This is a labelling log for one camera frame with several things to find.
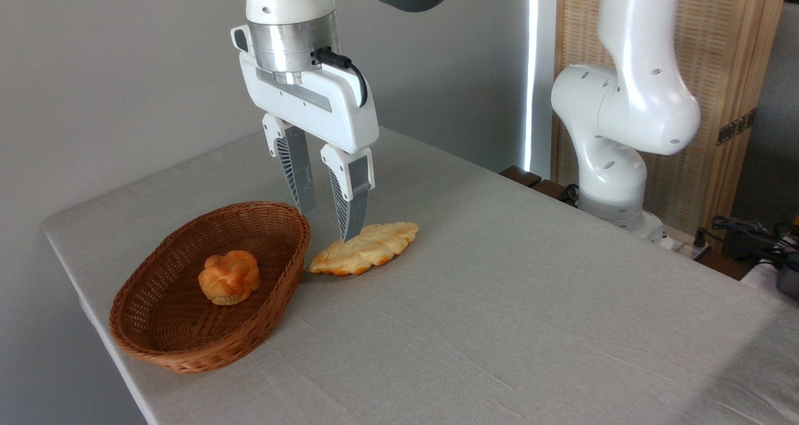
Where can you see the wooden bamboo folding screen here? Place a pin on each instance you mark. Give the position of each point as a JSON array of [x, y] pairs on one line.
[[724, 50]]

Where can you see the dark brown wooden ledge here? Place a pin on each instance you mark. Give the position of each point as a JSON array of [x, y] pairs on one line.
[[530, 180]]

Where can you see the brown wicker basket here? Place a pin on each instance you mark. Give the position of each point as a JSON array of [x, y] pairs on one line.
[[162, 316]]

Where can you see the grey tablecloth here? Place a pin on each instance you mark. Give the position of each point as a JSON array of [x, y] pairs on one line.
[[499, 319]]

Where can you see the metal screen hinge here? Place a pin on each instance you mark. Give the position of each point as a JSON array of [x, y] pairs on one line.
[[736, 127]]

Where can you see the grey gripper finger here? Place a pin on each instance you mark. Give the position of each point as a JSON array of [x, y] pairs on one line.
[[298, 163], [354, 194]]

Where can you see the leaf-shaped bread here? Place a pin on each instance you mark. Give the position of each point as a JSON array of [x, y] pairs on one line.
[[377, 245]]

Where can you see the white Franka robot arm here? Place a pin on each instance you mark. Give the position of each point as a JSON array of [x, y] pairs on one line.
[[624, 100]]

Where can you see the round orange bread bun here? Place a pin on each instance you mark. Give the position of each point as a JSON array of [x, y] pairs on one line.
[[229, 278]]

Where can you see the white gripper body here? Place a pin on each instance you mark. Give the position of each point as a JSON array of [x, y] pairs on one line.
[[324, 110]]

